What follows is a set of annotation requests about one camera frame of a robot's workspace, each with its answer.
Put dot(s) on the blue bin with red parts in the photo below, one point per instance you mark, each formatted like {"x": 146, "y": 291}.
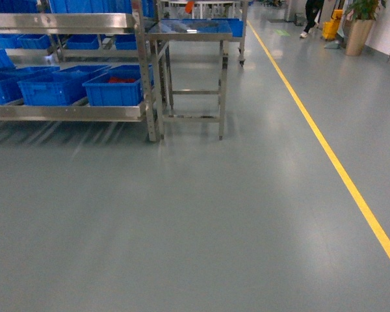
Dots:
{"x": 120, "y": 86}

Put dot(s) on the steel flow rack shelf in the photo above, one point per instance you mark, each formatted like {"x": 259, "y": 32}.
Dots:
{"x": 60, "y": 29}

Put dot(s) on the steel side table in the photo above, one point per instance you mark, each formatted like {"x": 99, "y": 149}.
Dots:
{"x": 190, "y": 64}

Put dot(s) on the blue plastic bin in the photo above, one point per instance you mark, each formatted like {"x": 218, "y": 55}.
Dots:
{"x": 59, "y": 88}
{"x": 9, "y": 89}

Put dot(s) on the yellow mop bucket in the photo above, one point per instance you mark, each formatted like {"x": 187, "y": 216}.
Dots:
{"x": 331, "y": 27}

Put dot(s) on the walking person in black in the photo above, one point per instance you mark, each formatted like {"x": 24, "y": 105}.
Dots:
{"x": 312, "y": 8}

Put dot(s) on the potted plant in tan pot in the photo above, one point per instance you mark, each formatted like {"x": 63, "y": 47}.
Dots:
{"x": 363, "y": 14}

